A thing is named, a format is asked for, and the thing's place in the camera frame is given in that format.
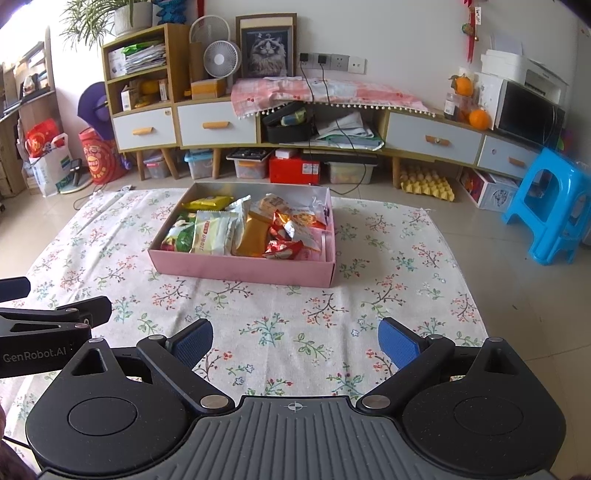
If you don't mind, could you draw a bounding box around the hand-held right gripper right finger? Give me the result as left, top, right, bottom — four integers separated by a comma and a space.
355, 318, 529, 413

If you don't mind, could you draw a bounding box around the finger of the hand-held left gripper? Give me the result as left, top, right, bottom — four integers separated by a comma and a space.
0, 296, 112, 335
0, 277, 31, 304

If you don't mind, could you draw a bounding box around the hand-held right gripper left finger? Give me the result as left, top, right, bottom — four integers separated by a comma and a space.
65, 318, 234, 413

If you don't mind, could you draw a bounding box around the pink cardboard box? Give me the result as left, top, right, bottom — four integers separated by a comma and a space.
148, 181, 337, 288

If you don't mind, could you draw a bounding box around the green chips packet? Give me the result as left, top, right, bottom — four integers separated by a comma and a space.
161, 211, 197, 254

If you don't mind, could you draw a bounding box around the pale green snack packet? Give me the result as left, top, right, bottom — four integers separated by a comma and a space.
190, 210, 239, 257

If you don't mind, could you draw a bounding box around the mustard yellow snack packet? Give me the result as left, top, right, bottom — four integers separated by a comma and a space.
232, 211, 272, 258

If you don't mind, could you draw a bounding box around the red white candy packet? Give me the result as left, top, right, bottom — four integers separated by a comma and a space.
271, 210, 296, 241
262, 239, 304, 260

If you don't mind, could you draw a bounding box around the pink foil snack packet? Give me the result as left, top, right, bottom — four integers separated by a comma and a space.
298, 228, 326, 254

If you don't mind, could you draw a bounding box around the long silver snack packet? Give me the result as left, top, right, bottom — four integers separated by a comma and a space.
225, 195, 254, 245

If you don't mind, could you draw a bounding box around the tan cracker packet red label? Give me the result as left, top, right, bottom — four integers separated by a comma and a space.
257, 194, 293, 220

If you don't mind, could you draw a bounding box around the white shopping bag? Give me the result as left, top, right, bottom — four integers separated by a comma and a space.
24, 117, 75, 198

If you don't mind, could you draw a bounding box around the red gold gift bag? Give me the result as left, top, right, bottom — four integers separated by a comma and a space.
78, 126, 129, 186

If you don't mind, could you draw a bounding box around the clear plastic storage bin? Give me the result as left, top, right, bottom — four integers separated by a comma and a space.
184, 149, 219, 181
142, 151, 175, 181
322, 158, 378, 186
225, 147, 274, 181

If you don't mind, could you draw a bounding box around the yellow egg tray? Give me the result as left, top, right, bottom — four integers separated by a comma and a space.
398, 165, 456, 204

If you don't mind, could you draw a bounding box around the wooden bookshelf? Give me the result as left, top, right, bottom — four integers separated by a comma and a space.
0, 27, 57, 195

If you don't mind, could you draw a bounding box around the white blue printed box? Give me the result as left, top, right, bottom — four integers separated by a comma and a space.
458, 167, 521, 213

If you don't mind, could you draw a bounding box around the white drawer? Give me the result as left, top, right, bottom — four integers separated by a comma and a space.
477, 135, 542, 179
178, 102, 259, 148
385, 112, 484, 165
112, 108, 177, 151

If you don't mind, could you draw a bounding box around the purple hat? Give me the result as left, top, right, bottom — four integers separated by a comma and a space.
76, 80, 115, 140

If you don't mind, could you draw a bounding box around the red box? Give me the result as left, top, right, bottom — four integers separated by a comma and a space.
268, 154, 325, 186

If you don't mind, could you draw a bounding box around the blue plastic stool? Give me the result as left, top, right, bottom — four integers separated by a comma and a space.
502, 148, 591, 267

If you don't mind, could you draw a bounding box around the low wooden tv cabinet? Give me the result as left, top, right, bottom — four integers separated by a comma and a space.
175, 95, 542, 189

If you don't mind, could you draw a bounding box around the pile of loose papers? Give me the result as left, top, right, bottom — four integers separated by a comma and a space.
315, 110, 385, 151

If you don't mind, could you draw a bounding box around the black bag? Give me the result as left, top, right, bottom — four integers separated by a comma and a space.
261, 100, 315, 145

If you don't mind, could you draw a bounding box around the dark glass jar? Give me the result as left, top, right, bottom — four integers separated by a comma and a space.
442, 91, 463, 121

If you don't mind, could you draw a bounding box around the yellow cardboard box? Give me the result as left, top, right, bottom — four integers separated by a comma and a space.
189, 78, 229, 101

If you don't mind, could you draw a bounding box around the pink printed cabinet cloth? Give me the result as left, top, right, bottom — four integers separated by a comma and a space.
230, 76, 431, 121

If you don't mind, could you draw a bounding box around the tall wooden shelf cabinet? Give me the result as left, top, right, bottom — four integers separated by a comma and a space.
102, 23, 180, 182

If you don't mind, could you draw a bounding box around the stack of documents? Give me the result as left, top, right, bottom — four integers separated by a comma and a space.
107, 41, 168, 78

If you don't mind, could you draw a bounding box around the black white microwave oven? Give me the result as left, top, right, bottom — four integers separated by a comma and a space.
493, 78, 567, 151

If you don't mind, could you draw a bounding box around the small white desk fan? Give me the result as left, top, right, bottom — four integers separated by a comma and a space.
202, 40, 243, 83

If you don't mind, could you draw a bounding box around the potted green plant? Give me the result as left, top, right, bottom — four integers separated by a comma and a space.
61, 0, 156, 41

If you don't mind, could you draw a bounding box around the white printer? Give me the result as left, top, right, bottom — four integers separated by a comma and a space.
479, 48, 570, 101

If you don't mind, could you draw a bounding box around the large white fan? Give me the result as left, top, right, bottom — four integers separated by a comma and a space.
188, 15, 232, 83

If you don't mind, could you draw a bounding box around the framed cat picture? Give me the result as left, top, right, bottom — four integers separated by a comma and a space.
235, 13, 299, 80

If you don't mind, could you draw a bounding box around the red hanging ornament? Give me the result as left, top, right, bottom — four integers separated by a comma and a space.
461, 0, 484, 64

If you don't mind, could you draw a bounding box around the black power cable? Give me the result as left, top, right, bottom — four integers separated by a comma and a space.
300, 60, 366, 195

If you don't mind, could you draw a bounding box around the white wall outlet strip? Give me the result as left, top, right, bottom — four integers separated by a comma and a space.
299, 52, 366, 75

